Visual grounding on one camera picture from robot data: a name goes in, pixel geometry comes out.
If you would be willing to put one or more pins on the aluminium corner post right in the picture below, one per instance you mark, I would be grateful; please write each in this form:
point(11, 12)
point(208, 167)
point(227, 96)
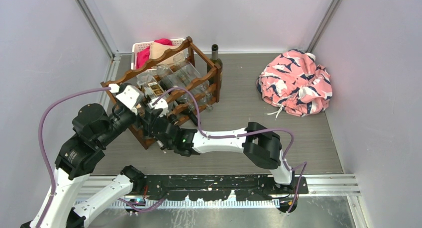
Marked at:
point(330, 12)

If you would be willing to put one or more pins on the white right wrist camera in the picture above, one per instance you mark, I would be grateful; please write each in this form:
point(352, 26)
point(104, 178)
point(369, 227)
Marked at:
point(159, 104)

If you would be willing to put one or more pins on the pink shark print cloth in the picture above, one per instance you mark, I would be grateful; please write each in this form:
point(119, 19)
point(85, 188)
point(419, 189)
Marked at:
point(295, 84)

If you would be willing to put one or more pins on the dark green bottle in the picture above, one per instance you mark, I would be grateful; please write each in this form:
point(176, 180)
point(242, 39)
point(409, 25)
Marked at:
point(216, 60)
point(140, 108)

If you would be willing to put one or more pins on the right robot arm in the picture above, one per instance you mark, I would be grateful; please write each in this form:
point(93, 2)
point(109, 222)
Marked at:
point(262, 146)

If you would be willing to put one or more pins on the aluminium corner post left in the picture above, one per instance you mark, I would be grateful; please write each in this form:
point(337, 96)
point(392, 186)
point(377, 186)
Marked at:
point(97, 24)

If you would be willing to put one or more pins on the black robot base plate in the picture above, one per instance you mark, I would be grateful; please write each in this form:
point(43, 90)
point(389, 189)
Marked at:
point(217, 187)

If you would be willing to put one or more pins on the aluminium frame rail front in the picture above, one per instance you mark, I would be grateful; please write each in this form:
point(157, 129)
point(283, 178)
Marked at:
point(322, 185)

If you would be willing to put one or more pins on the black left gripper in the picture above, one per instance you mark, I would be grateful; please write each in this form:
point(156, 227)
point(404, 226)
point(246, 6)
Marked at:
point(135, 115)

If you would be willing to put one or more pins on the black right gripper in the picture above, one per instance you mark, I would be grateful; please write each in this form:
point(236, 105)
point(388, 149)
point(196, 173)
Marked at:
point(165, 118)

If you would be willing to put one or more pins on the clear bottle with dark cap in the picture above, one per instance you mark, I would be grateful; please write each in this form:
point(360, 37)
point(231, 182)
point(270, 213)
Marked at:
point(149, 86)

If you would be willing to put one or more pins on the beige folded cloth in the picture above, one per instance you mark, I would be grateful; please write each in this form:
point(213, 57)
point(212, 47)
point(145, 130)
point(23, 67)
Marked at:
point(157, 50)

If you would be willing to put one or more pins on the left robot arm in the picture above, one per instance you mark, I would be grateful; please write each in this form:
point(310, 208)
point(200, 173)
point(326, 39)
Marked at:
point(77, 158)

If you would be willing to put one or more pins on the aluminium corner post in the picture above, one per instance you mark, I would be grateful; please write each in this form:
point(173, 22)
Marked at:
point(330, 12)
point(97, 24)

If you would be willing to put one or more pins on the wooden wine rack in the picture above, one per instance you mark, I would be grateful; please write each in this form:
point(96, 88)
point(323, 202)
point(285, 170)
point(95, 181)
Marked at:
point(151, 64)

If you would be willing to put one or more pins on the small clear glass bottle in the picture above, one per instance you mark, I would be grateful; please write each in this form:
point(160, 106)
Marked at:
point(171, 80)

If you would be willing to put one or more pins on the red cloth in basket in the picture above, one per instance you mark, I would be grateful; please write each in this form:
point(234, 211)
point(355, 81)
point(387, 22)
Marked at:
point(143, 55)

